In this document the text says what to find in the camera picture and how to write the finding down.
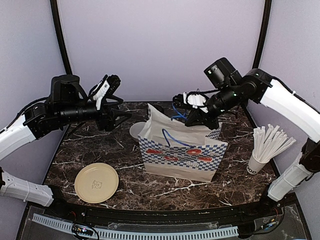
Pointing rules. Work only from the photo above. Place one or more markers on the right black frame post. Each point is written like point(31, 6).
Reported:
point(262, 34)

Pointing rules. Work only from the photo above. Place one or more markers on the black front table rail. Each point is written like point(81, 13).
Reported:
point(95, 216)

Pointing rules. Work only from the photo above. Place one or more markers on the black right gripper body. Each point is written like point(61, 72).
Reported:
point(216, 125)

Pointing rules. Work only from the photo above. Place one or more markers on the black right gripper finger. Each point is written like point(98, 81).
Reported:
point(195, 121)
point(195, 114)

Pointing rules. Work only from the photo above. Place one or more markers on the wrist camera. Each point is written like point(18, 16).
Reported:
point(108, 85)
point(191, 100)

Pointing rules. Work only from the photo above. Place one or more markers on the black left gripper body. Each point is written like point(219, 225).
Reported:
point(104, 121)

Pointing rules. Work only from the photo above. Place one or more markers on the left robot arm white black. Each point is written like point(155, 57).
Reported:
point(67, 104)

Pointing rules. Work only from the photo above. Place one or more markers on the black frame post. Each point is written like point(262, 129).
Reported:
point(262, 34)
point(60, 36)

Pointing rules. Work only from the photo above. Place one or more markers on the left black frame post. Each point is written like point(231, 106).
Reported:
point(60, 36)

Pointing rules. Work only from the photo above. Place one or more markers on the white perforated cable duct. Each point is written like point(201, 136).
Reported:
point(121, 231)

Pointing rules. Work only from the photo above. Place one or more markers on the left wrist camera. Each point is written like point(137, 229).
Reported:
point(108, 85)

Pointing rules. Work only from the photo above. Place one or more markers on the black plastic cup lid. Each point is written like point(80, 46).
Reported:
point(159, 108)

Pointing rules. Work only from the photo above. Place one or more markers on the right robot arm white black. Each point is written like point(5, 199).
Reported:
point(261, 88)

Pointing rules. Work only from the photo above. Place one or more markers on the white cup holding straws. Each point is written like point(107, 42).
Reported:
point(253, 165)

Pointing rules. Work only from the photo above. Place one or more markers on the white ceramic bowl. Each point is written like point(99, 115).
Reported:
point(135, 129)

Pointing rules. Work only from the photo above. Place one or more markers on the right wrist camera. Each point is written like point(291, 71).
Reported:
point(191, 100)

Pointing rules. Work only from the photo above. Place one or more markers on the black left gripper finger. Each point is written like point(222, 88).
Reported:
point(111, 101)
point(118, 117)

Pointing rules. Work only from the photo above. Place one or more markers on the paper wrapped straws bundle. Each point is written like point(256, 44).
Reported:
point(269, 142)

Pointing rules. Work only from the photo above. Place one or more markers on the blue checkered paper bag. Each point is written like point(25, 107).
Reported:
point(169, 148)

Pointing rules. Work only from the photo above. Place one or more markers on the cream yellow plate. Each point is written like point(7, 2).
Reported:
point(96, 183)

